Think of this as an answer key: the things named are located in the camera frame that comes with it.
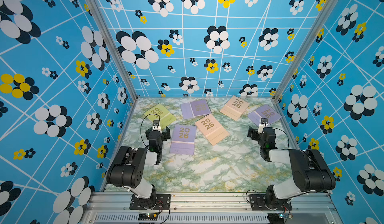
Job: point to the green desk calendar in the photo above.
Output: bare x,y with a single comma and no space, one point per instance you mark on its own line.
162,113

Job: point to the aluminium front rail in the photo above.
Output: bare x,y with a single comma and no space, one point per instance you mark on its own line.
209,208

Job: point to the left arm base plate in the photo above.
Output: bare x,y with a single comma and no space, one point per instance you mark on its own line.
157,203

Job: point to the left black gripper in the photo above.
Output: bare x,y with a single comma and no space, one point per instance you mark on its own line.
155,131

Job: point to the purple calendar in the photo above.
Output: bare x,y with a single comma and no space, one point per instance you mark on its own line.
195,109
183,140
264,112

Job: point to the aluminium corner post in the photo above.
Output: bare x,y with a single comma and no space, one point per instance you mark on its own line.
102,25
304,48

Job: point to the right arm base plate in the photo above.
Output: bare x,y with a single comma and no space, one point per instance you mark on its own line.
269,203

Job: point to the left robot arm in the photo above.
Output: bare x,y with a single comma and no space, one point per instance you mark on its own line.
127,168

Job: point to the pink calendar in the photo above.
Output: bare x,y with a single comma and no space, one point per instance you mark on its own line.
235,107
212,129

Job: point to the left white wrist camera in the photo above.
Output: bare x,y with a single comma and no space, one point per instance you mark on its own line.
156,125

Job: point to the right aluminium corner post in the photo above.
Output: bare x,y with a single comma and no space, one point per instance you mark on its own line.
304,48

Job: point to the left green circuit board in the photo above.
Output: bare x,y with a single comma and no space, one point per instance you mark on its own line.
148,217

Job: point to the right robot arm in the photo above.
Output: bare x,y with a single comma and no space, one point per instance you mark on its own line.
310,173

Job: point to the left aluminium corner post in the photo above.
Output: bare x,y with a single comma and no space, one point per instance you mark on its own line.
102,25

